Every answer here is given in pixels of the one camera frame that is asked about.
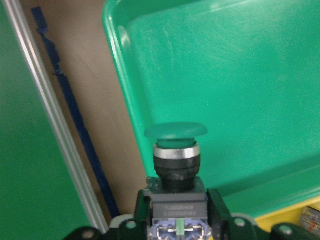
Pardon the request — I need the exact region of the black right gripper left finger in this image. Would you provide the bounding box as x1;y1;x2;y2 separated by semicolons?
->
133;190;153;240

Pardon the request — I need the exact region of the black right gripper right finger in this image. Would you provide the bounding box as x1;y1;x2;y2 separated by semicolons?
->
206;189;231;240

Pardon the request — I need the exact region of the green push button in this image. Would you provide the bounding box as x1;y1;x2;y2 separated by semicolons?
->
144;122;214;240

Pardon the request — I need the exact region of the yellow plastic tray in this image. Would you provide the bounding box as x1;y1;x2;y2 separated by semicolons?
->
255;196;320;237

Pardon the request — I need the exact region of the green conveyor belt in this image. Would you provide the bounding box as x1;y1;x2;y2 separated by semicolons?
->
0;0;108;240

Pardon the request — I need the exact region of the green plastic tray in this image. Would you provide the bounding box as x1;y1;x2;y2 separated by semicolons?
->
102;0;320;217

